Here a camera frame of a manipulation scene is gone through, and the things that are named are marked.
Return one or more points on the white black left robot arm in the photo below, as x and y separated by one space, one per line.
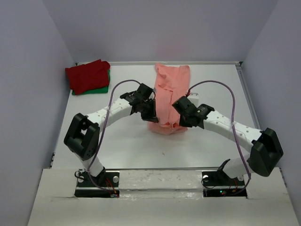
86 132

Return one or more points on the salmon pink t-shirt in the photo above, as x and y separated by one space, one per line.
171 84

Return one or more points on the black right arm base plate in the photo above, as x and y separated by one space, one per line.
224 187

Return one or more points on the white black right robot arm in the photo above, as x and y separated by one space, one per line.
234 168

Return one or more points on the folded green t-shirt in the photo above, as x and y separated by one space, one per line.
102 90

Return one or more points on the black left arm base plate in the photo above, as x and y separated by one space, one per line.
107 188

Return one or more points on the aluminium table edge rail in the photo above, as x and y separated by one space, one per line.
262 151

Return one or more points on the folded dark red t-shirt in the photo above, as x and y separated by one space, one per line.
94 75

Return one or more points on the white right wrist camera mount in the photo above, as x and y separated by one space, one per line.
194 98

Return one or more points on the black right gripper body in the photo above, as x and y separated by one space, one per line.
184 121

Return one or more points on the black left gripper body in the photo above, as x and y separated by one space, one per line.
147 110

